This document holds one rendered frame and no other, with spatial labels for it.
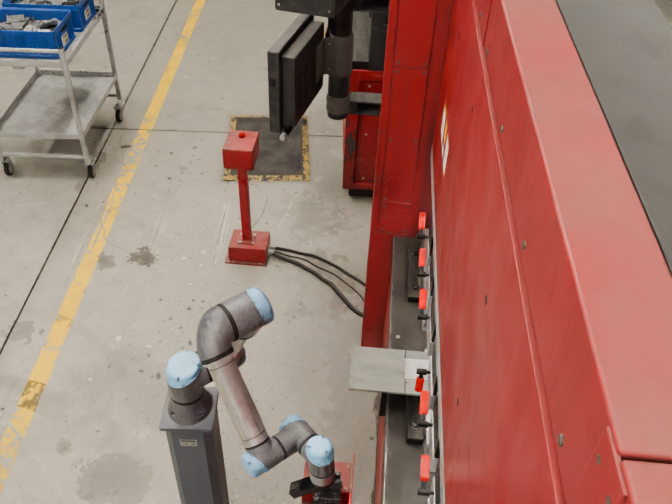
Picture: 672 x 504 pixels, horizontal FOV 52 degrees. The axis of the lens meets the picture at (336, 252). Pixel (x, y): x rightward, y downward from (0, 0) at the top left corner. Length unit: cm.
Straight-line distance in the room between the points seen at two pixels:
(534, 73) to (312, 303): 296
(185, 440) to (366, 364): 68
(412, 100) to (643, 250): 194
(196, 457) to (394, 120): 143
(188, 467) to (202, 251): 190
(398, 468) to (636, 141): 150
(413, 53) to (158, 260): 227
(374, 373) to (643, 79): 143
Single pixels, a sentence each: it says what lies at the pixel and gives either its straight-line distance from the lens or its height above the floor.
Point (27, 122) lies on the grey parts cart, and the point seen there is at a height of 33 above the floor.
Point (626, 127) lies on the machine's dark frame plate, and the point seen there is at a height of 230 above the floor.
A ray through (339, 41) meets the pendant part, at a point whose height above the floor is 150.
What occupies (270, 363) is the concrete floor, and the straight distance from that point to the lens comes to 360.
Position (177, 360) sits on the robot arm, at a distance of 232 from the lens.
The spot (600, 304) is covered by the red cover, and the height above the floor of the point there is 230.
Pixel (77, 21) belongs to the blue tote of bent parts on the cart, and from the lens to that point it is 506.
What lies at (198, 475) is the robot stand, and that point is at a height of 48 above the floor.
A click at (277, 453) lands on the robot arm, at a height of 105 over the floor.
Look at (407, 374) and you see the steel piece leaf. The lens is 227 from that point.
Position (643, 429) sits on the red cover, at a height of 230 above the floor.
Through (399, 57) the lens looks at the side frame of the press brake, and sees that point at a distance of 255.
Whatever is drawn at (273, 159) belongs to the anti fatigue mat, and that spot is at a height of 1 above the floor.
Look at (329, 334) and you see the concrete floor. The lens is 373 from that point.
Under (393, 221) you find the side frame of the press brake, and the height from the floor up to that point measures 95.
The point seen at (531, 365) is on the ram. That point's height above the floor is 208.
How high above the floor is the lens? 274
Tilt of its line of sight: 40 degrees down
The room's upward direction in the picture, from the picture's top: 3 degrees clockwise
